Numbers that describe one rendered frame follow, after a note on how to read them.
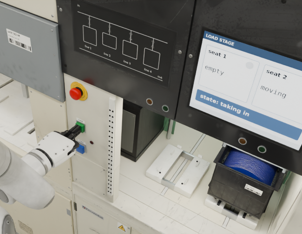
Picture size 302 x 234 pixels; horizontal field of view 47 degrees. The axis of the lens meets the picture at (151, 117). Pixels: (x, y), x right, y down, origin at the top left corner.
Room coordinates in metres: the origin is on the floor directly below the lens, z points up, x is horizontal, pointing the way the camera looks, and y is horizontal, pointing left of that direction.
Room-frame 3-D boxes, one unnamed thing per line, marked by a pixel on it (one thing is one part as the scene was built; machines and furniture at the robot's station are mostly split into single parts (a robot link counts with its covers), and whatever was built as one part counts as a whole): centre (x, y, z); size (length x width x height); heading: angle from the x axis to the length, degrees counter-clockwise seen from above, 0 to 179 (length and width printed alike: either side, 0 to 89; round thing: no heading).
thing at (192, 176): (1.03, -0.14, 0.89); 0.22 x 0.21 x 0.04; 154
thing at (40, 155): (0.71, 0.32, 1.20); 0.09 x 0.03 x 0.08; 64
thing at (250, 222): (0.91, -0.39, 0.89); 0.22 x 0.21 x 0.04; 154
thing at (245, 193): (0.91, -0.39, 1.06); 0.24 x 0.20 x 0.32; 64
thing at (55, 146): (0.76, 0.30, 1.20); 0.11 x 0.10 x 0.07; 154
